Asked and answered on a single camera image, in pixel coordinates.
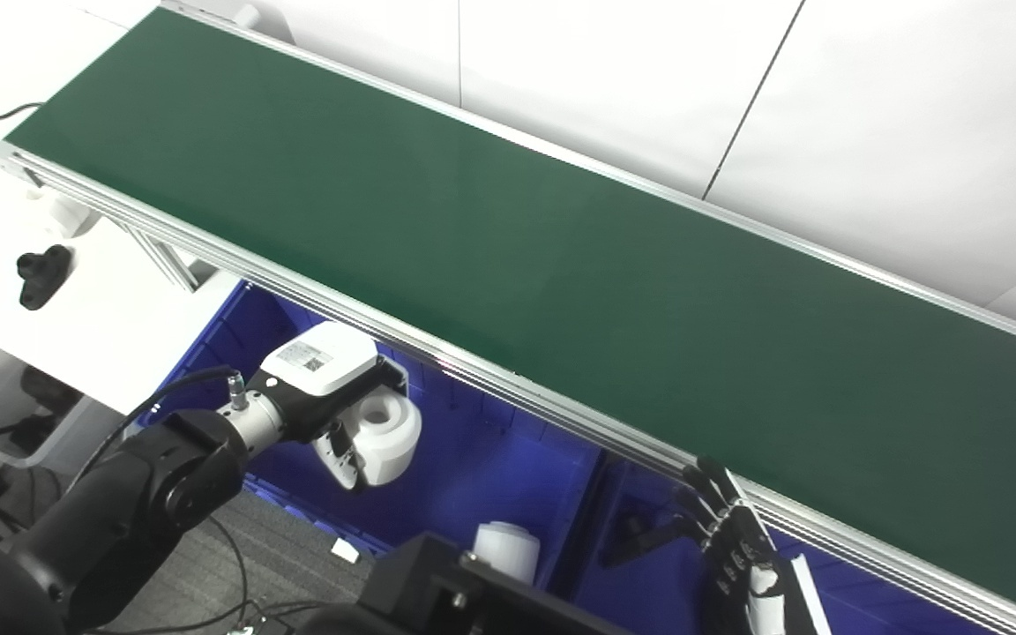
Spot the blue plastic bin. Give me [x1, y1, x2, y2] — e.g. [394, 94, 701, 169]
[132, 280, 608, 594]
[550, 444, 1007, 635]

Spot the white cylindrical part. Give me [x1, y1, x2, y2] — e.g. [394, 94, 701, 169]
[472, 521, 542, 586]

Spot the green conveyor belt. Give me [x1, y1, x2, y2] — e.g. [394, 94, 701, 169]
[4, 7, 1016, 624]
[0, 0, 1016, 635]

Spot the aluminium conveyor leg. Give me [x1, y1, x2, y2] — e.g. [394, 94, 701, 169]
[115, 220, 202, 293]

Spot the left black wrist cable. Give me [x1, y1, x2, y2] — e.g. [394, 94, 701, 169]
[76, 365, 250, 488]

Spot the white round part with hole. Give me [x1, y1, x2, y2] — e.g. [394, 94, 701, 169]
[355, 387, 424, 487]

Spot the black star knob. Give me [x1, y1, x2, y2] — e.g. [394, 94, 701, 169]
[15, 243, 75, 311]

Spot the black robot torso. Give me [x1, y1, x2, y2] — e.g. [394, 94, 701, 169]
[295, 532, 637, 635]

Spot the black floor cable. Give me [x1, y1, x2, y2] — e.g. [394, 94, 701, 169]
[111, 514, 334, 635]

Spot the clear plastic box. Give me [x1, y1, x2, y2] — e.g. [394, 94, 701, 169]
[0, 347, 91, 469]

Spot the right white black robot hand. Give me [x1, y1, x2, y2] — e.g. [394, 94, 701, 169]
[673, 455, 835, 635]

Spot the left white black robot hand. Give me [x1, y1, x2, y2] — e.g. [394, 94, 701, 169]
[247, 320, 412, 492]

